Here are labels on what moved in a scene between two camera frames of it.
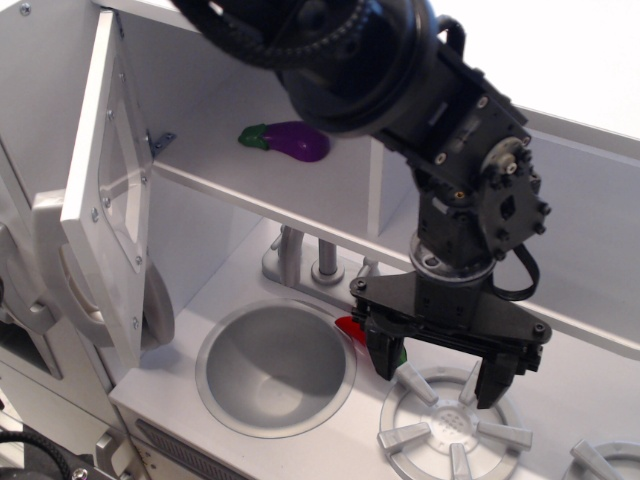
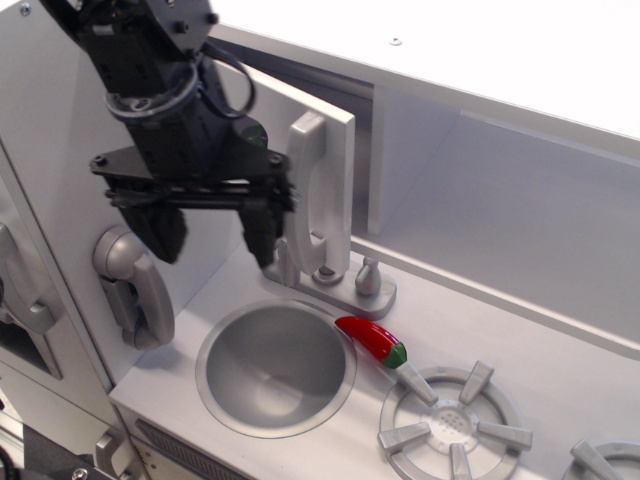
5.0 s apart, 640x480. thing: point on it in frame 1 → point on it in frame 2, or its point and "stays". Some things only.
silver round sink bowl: [275, 368] stays
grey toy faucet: [322, 271] stays
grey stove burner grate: [433, 429] stays
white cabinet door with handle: [107, 202] → [319, 140]
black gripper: [459, 309] → [186, 152]
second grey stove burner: [612, 460] stays
